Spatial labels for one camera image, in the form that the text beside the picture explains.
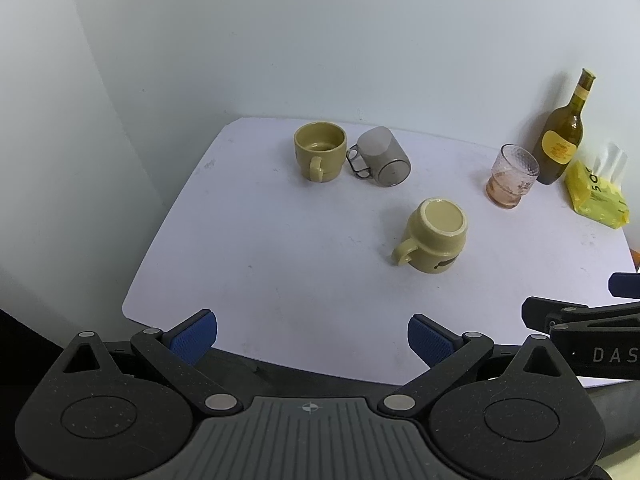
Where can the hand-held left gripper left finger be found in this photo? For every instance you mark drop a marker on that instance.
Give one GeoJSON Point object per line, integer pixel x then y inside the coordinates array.
{"type": "Point", "coordinates": [191, 340]}

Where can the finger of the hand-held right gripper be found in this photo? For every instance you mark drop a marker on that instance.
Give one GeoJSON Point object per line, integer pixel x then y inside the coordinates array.
{"type": "Point", "coordinates": [624, 285]}
{"type": "Point", "coordinates": [565, 311]}

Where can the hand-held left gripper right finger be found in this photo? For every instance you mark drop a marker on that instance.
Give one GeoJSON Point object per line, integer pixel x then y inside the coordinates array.
{"type": "Point", "coordinates": [429, 341]}

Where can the olive ceramic mug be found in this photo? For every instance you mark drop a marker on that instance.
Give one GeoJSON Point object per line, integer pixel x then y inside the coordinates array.
{"type": "Point", "coordinates": [320, 152]}
{"type": "Point", "coordinates": [434, 237]}

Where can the grey translucent cup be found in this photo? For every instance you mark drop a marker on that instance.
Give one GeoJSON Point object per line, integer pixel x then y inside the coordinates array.
{"type": "Point", "coordinates": [382, 157]}

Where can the orange object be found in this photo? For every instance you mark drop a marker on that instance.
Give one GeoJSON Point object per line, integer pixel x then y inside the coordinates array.
{"type": "Point", "coordinates": [636, 261]}

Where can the yellow tissue pack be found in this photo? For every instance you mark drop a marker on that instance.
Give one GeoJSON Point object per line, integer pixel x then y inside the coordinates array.
{"type": "Point", "coordinates": [597, 192]}

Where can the pink textured glass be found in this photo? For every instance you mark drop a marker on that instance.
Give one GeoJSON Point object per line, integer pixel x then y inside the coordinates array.
{"type": "Point", "coordinates": [511, 177]}

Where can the olive wine bottle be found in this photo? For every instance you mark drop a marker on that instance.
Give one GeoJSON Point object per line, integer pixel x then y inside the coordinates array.
{"type": "Point", "coordinates": [559, 145]}

